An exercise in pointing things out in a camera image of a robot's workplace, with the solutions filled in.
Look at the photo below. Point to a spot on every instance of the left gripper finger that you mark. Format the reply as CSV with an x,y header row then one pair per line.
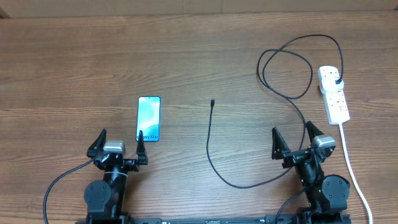
x,y
97,145
140,150

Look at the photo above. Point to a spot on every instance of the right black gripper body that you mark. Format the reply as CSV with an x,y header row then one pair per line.
x,y
293,158

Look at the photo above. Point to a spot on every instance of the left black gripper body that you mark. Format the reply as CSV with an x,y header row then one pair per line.
x,y
129,165

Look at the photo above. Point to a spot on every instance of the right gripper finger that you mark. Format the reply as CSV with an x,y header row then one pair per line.
x,y
314,133
280,149

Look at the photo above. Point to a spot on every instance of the blue Samsung Galaxy smartphone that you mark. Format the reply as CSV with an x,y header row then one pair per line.
x,y
148,118

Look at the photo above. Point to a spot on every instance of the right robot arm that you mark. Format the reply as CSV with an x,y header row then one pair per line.
x,y
326,194

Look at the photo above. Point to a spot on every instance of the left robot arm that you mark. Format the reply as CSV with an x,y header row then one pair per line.
x,y
105,197

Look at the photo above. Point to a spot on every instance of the white charger plug adapter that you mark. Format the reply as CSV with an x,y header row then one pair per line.
x,y
328,86

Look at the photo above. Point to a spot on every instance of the white power strip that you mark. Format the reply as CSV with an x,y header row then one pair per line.
x,y
335,103

